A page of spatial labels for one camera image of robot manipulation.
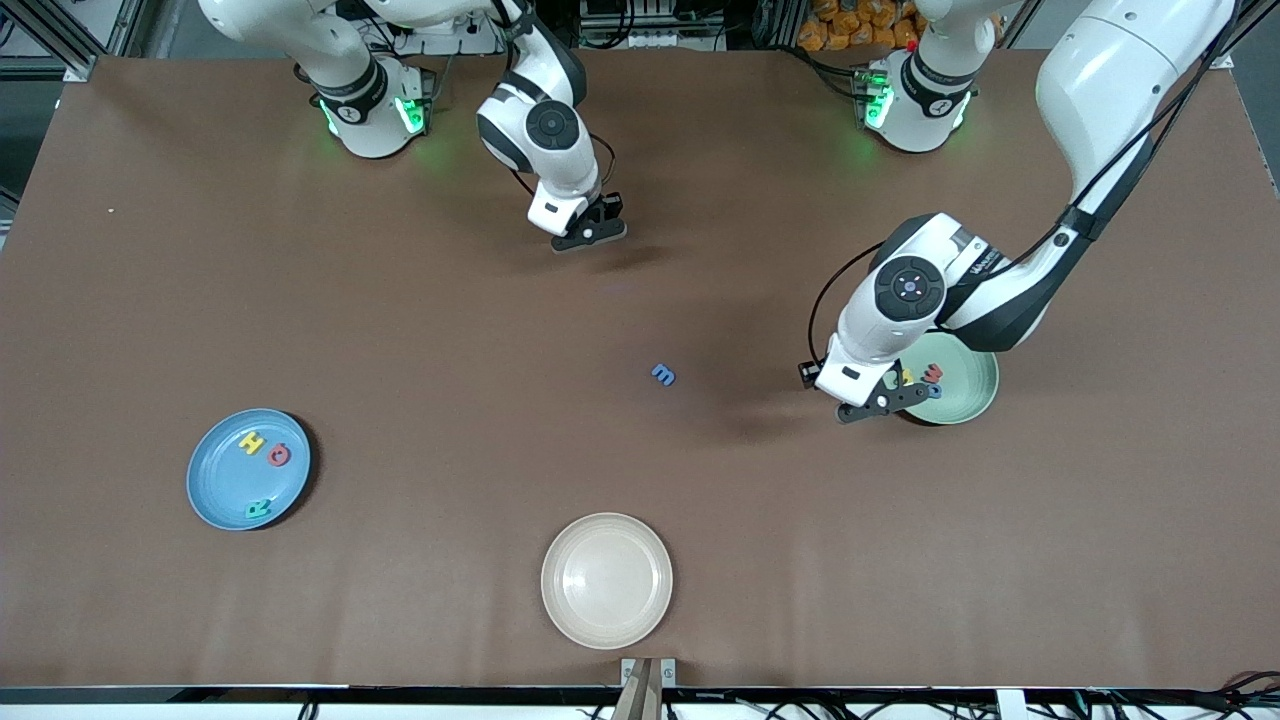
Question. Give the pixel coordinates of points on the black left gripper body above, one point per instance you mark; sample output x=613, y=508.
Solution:
x=897, y=377

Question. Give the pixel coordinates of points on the red uppercase Q letter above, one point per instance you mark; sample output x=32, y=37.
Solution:
x=272, y=455

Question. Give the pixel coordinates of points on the yellow uppercase H letter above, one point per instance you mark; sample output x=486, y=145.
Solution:
x=252, y=443

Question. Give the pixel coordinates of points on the teal uppercase R letter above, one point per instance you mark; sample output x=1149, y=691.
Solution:
x=259, y=509

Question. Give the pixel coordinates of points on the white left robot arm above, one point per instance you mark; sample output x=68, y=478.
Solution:
x=1130, y=60

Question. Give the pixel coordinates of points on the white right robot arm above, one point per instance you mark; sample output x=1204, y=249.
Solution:
x=560, y=170

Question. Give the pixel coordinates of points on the green plate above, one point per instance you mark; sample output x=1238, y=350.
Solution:
x=965, y=400

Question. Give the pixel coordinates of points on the blue lowercase m letter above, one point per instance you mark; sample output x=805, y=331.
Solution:
x=663, y=376

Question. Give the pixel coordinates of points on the beige plate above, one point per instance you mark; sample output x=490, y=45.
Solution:
x=607, y=580

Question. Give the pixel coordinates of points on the blue plate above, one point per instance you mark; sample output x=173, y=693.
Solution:
x=225, y=485

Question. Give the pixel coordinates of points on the brown table cover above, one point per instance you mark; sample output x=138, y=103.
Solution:
x=640, y=470

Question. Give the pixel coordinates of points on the white power strip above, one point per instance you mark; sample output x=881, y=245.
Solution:
x=470, y=42

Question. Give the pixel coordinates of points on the orange objects pile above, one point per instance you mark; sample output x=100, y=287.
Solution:
x=830, y=30

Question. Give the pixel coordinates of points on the white label tag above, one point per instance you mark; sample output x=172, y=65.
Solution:
x=1010, y=705

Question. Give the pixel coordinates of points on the metal mounting bracket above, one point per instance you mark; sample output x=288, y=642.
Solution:
x=627, y=668

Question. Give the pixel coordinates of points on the aluminium frame post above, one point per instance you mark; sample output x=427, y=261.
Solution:
x=85, y=68
x=1217, y=60

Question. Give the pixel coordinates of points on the black table edge rail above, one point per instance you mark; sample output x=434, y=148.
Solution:
x=300, y=692

